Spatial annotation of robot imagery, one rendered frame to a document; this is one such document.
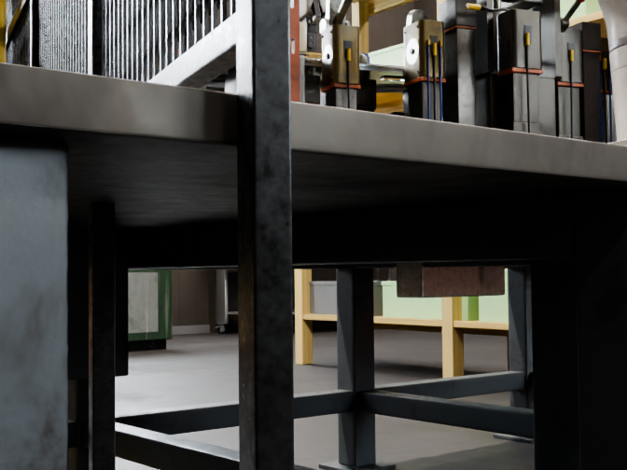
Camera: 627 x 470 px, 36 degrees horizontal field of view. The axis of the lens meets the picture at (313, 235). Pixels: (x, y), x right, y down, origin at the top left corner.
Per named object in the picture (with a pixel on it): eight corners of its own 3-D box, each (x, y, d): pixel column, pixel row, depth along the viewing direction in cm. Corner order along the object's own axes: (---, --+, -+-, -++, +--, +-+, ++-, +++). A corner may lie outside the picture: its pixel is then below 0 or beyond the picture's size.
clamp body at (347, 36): (349, 208, 196) (347, 34, 197) (371, 205, 187) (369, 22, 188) (319, 208, 193) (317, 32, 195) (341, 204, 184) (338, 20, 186)
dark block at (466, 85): (462, 207, 200) (458, 6, 202) (480, 204, 194) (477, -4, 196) (440, 206, 198) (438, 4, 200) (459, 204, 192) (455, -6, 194)
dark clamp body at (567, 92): (562, 212, 213) (558, 39, 215) (597, 208, 202) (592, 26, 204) (534, 211, 210) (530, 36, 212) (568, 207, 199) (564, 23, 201)
